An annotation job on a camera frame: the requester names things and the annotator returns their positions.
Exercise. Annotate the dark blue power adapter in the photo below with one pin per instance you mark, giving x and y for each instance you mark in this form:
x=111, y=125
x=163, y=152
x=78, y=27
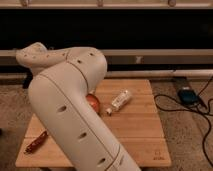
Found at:
x=187, y=96

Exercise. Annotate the wooden board table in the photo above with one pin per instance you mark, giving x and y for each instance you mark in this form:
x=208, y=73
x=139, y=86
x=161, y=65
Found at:
x=137, y=126

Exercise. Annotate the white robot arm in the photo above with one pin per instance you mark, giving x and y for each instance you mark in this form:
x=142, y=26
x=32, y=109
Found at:
x=61, y=81

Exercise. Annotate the small clear plastic bottle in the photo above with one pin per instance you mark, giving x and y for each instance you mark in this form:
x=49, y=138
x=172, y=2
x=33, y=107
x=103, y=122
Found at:
x=119, y=101

